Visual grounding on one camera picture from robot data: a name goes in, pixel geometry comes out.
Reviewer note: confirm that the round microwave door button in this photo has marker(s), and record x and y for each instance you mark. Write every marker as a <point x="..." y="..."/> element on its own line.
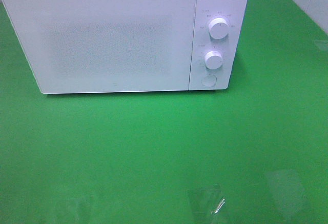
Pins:
<point x="209" y="81"/>

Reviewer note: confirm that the white microwave knob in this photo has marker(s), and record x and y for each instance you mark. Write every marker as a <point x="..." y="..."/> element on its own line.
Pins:
<point x="219" y="27"/>
<point x="213" y="60"/>

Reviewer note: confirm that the white microwave door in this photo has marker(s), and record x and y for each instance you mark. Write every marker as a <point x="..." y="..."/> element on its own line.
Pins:
<point x="91" y="46"/>

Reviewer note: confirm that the clear tape patch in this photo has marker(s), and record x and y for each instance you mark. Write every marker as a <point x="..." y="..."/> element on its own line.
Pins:
<point x="206" y="200"/>

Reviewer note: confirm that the white microwave oven body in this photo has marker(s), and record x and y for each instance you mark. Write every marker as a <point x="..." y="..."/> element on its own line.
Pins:
<point x="220" y="1"/>

